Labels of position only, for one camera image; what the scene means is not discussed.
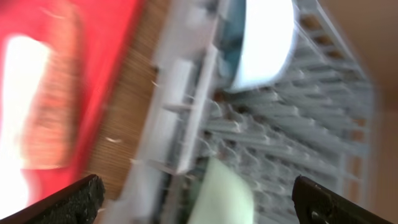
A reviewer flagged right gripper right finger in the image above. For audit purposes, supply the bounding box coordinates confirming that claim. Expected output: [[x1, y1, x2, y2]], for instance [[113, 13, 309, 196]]
[[292, 175, 392, 224]]

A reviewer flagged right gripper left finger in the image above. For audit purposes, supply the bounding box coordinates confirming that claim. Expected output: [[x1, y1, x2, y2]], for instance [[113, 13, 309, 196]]
[[1, 174, 105, 224]]

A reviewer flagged orange carrot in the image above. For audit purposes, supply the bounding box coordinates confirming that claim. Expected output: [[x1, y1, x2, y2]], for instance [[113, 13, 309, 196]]
[[21, 1, 82, 169]]

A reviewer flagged mint green bowl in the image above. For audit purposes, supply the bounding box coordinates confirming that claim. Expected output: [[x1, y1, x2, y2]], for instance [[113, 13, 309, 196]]
[[187, 157, 255, 224]]

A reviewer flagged white plastic spoon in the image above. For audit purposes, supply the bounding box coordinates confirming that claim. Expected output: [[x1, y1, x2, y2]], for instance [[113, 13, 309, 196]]
[[1, 35, 50, 218]]

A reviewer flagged light blue bowl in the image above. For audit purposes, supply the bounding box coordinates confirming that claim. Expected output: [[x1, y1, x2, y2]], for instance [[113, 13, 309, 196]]
[[218, 0, 299, 93]]

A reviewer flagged grey dishwasher rack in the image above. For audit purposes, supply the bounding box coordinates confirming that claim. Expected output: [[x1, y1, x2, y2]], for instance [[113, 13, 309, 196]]
[[102, 0, 383, 224]]

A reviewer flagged red serving tray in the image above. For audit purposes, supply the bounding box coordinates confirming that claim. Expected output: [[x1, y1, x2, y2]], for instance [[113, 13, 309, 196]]
[[1, 0, 144, 204]]

